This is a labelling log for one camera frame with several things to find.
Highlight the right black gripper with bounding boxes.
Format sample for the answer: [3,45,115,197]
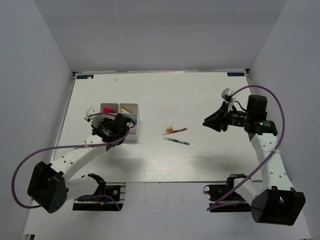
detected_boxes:
[203,100,252,132]

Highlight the pink black highlighter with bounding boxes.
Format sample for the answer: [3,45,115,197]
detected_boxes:
[103,108,113,113]

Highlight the white marker orange caps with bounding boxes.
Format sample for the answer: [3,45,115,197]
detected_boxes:
[120,108,129,114]

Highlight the red ink gel pen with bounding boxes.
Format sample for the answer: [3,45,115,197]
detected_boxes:
[162,127,188,136]

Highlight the small yellow eraser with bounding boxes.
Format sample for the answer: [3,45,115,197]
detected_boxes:
[166,126,173,133]

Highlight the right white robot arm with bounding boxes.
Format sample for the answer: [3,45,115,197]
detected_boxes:
[203,95,306,226]

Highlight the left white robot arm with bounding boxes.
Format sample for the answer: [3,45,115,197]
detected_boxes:
[27,113,136,214]

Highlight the left white organizer bin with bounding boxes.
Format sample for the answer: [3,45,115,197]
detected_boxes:
[100,103,120,117]

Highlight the white organizer bin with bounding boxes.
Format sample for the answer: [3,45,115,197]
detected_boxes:
[118,103,139,143]
[100,103,120,117]

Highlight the right white organizer bin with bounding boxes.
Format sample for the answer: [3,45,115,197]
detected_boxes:
[118,103,139,143]

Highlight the green ink gel pen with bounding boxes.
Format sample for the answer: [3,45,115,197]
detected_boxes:
[162,136,190,146]

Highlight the right blue table label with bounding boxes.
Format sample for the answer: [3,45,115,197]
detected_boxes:
[227,72,245,77]

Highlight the blue table label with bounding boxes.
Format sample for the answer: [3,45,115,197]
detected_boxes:
[227,72,245,77]
[76,74,94,80]

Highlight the left blue table label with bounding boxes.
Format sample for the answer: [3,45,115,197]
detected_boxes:
[76,74,94,80]

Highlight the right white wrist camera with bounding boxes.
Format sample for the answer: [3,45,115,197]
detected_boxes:
[221,88,236,111]

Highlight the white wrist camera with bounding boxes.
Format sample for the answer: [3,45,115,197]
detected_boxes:
[221,88,236,111]
[84,106,100,122]

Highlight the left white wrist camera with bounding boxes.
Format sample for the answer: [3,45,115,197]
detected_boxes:
[84,106,100,122]

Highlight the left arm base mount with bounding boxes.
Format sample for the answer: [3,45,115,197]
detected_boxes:
[72,183,126,212]

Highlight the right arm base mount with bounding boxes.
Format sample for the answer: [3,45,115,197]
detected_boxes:
[202,183,251,214]

